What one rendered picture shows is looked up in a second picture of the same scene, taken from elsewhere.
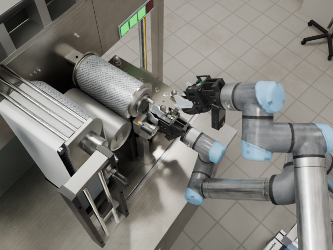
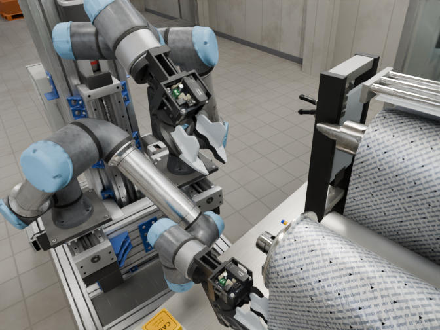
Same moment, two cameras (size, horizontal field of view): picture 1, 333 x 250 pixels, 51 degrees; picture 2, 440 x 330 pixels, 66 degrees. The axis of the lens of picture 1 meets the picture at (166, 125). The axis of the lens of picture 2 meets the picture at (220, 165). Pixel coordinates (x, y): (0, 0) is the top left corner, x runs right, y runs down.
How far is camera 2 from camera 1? 1.22 m
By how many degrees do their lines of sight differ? 84
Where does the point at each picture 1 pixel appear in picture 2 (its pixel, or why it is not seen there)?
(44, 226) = not seen: hidden behind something
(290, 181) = (107, 124)
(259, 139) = not seen: hidden behind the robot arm
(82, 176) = (355, 61)
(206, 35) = not seen: outside the picture
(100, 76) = (396, 270)
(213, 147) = (168, 225)
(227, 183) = (169, 188)
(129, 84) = (315, 239)
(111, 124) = (342, 224)
